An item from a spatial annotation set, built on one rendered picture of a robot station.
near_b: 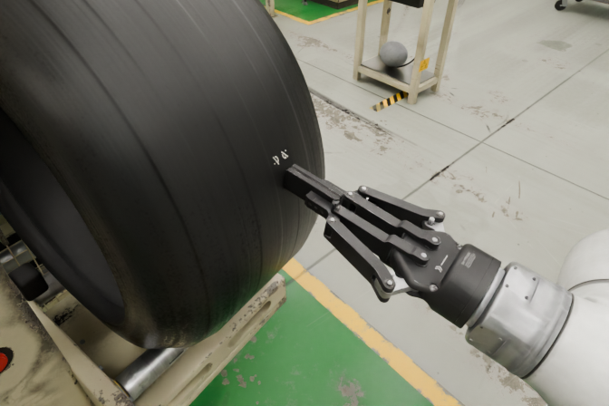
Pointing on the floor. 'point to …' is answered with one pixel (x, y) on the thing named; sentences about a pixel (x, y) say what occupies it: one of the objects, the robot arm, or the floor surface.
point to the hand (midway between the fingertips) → (313, 190)
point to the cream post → (32, 357)
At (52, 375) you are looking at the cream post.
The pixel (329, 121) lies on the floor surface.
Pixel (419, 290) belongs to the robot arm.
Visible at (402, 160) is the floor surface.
